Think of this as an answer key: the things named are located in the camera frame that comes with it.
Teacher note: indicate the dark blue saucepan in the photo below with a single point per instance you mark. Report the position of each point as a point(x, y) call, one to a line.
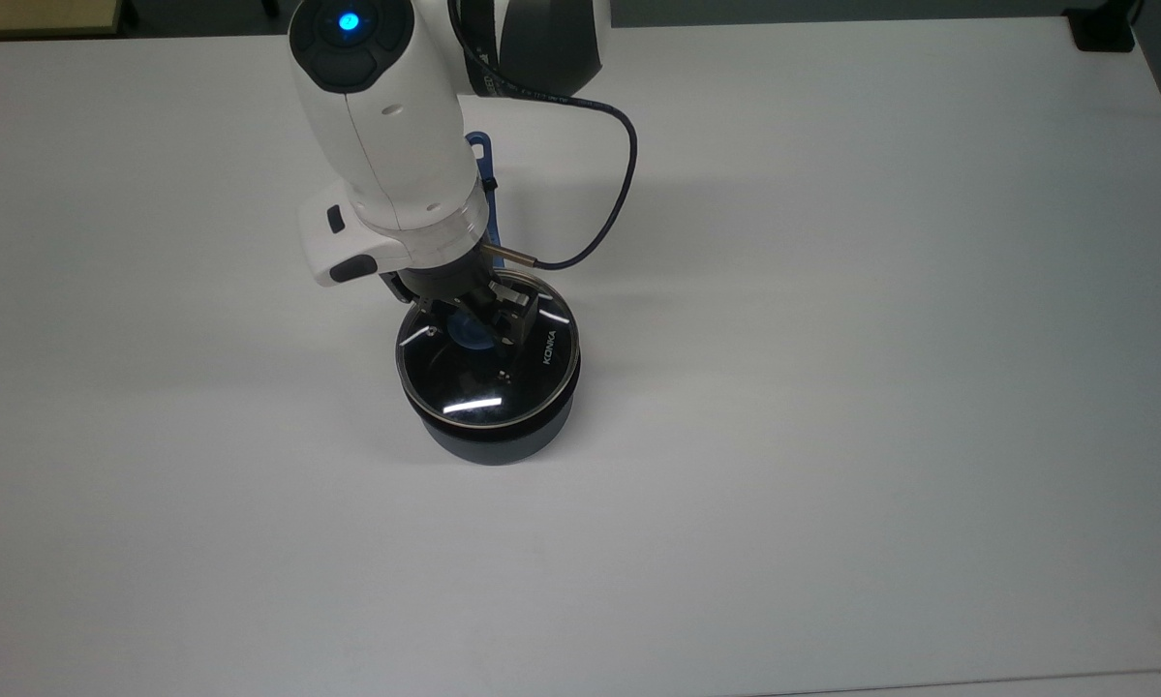
point(495, 443)

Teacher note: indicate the glass lid with blue knob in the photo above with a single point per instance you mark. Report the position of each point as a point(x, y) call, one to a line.
point(507, 387)

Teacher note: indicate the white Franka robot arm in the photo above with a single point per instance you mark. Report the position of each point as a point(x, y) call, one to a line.
point(386, 106)

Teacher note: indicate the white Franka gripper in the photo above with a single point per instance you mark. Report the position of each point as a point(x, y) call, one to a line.
point(348, 247)

